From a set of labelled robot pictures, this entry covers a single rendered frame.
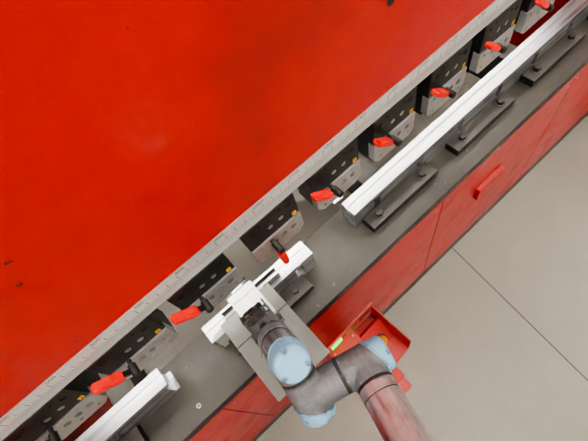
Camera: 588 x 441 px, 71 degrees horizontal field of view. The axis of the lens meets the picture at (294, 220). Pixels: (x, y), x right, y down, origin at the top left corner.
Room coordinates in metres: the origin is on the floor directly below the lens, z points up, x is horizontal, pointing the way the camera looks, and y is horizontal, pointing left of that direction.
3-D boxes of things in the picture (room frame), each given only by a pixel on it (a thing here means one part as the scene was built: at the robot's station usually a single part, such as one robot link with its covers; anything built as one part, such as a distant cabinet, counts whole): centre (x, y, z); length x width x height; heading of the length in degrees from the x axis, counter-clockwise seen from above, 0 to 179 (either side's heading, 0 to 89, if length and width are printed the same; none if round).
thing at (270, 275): (0.44, 0.20, 0.99); 0.20 x 0.03 x 0.03; 112
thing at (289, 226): (0.49, 0.06, 1.26); 0.15 x 0.09 x 0.17; 112
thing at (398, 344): (0.21, -0.07, 0.75); 0.20 x 0.16 x 0.18; 114
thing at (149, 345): (0.35, 0.44, 1.26); 0.15 x 0.09 x 0.17; 112
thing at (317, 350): (0.29, 0.17, 1.00); 0.26 x 0.18 x 0.01; 22
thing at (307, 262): (0.45, 0.18, 0.92); 0.39 x 0.06 x 0.10; 112
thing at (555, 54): (0.90, -1.10, 0.89); 0.30 x 0.05 x 0.03; 112
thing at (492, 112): (0.75, -0.73, 0.89); 0.30 x 0.05 x 0.03; 112
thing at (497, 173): (0.66, -0.78, 0.59); 0.15 x 0.02 x 0.07; 112
